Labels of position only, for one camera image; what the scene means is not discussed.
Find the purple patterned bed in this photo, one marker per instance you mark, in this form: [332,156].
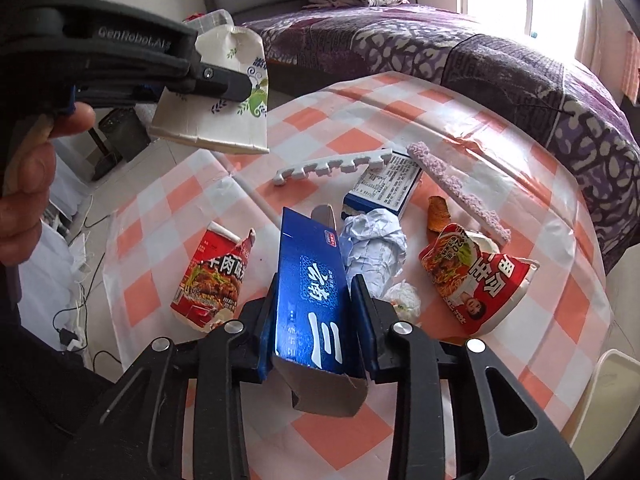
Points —
[560,104]

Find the red beef noodle packet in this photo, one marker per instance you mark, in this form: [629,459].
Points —
[208,294]

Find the crumpled blue-white paper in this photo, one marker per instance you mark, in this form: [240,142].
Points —
[374,246]

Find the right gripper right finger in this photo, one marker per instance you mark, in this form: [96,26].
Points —
[366,315]

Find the black floor heater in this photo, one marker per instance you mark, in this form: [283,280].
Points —
[124,130]

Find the orange peel piece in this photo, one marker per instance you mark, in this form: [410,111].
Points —
[438,215]

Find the person's left hand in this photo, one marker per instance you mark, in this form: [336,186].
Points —
[32,171]

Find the pink foam strip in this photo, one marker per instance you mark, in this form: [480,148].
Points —
[437,170]

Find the red instant noodle cup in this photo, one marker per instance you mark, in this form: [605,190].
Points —
[479,287]

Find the long blue carton box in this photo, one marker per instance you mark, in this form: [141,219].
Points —
[315,342]

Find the white plastic bag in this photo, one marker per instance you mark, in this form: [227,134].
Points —
[405,300]

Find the orange checkered tablecloth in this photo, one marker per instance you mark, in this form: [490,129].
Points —
[497,403]

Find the small blue white box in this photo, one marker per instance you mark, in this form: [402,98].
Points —
[389,187]

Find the white curtain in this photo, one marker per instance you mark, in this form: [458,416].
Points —
[601,44]

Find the white plastic trash bin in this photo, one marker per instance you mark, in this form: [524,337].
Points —
[605,410]

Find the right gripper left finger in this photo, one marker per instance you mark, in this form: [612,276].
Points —
[265,329]

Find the grey plaid covered stand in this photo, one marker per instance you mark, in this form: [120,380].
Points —
[204,22]

